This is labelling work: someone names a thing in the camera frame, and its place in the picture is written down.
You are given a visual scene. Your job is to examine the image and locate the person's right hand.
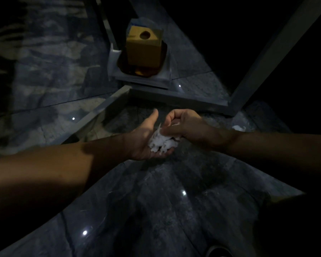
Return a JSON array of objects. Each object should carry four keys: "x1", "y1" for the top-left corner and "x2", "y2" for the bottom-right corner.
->
[{"x1": 160, "y1": 109, "x2": 226, "y2": 151}]

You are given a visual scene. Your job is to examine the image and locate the person's left hand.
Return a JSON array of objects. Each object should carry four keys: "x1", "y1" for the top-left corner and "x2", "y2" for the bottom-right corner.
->
[{"x1": 125, "y1": 109, "x2": 176, "y2": 161}]

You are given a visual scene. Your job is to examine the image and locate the pile of white paper scraps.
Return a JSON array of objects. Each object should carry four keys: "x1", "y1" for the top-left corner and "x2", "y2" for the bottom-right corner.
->
[{"x1": 148, "y1": 122, "x2": 182, "y2": 155}]

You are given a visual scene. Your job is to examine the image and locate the person's left forearm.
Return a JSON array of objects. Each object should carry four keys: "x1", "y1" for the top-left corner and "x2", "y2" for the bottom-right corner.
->
[{"x1": 0, "y1": 132, "x2": 131, "y2": 255}]

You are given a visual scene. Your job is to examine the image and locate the person's right forearm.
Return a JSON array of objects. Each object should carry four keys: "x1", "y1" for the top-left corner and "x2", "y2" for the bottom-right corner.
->
[{"x1": 221, "y1": 130, "x2": 321, "y2": 194}]

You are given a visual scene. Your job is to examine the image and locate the white trash bin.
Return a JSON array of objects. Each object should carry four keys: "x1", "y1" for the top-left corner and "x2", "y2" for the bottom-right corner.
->
[{"x1": 107, "y1": 40, "x2": 174, "y2": 90}]

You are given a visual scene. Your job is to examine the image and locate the yellow cardboard box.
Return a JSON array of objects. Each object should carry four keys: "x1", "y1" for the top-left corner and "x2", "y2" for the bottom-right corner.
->
[{"x1": 126, "y1": 25, "x2": 164, "y2": 69}]

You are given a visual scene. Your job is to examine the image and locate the person's shoe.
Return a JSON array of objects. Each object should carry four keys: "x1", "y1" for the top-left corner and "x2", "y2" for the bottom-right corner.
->
[{"x1": 205, "y1": 245, "x2": 234, "y2": 257}]

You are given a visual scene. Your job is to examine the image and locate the grey metal frame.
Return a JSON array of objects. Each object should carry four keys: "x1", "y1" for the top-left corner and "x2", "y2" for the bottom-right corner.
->
[{"x1": 49, "y1": 0, "x2": 321, "y2": 145}]

